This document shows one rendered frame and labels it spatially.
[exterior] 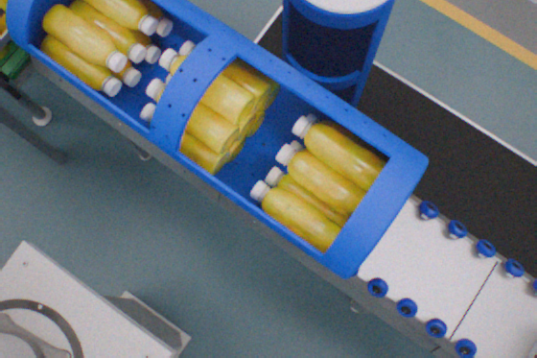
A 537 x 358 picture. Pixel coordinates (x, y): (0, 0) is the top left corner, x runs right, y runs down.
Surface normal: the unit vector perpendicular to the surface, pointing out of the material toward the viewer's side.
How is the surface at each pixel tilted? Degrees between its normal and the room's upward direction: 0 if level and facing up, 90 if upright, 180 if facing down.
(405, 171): 24
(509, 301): 0
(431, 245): 0
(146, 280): 0
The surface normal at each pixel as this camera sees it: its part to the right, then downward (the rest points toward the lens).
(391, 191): 0.04, -0.33
